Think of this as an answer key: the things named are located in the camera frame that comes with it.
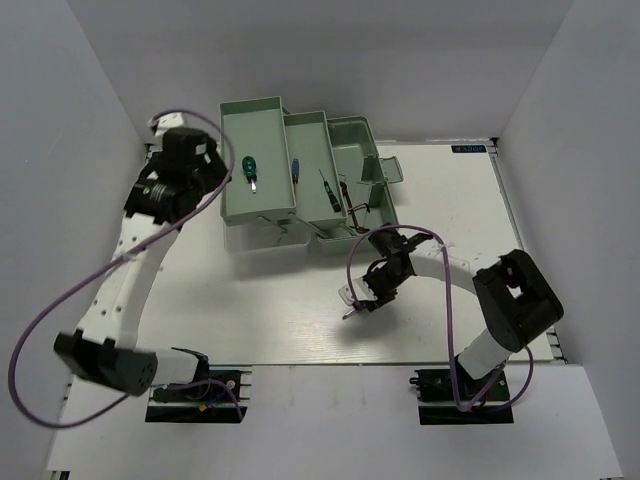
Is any green stubby screwdriver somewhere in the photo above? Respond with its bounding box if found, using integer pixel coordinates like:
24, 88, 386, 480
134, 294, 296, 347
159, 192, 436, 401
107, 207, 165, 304
342, 306, 363, 320
241, 156, 257, 194

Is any large hex key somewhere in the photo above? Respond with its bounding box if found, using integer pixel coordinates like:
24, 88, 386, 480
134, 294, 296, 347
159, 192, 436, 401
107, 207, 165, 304
342, 182, 372, 235

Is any angled hex key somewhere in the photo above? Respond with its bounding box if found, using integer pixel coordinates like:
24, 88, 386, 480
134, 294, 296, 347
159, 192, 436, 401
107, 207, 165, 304
348, 203, 371, 234

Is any dark green slim screwdriver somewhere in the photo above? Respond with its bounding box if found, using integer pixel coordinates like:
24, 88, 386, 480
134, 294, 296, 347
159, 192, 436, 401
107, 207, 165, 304
319, 171, 341, 213

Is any blue red precision screwdriver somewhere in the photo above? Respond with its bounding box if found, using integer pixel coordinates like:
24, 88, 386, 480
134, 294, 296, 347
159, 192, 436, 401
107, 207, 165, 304
291, 158, 300, 192

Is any long hex key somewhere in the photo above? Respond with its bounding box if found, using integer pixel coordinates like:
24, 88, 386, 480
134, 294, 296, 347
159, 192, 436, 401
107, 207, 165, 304
338, 182, 371, 234

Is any green plastic toolbox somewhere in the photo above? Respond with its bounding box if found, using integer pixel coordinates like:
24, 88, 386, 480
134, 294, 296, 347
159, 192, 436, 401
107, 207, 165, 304
220, 96, 404, 256

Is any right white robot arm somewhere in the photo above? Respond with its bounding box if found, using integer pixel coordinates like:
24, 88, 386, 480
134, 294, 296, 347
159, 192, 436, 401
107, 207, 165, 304
341, 224, 564, 399

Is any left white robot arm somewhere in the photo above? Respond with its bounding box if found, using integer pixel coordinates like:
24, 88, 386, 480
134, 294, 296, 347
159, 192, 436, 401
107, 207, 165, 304
54, 127, 227, 399

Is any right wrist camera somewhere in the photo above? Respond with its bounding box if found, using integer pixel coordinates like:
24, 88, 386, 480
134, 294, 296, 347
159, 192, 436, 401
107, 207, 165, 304
338, 277, 376, 307

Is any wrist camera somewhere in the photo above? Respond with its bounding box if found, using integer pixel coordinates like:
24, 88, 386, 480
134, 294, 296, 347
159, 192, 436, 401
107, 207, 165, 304
338, 277, 376, 307
148, 112, 187, 139

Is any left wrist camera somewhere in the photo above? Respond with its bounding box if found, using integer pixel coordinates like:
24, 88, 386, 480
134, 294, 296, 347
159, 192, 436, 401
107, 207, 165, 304
148, 112, 187, 139

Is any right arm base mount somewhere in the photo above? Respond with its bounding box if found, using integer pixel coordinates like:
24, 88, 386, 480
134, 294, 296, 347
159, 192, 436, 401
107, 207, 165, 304
405, 367, 515, 427

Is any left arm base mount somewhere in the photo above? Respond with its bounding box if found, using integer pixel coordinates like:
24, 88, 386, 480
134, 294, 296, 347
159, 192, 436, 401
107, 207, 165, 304
145, 366, 252, 424

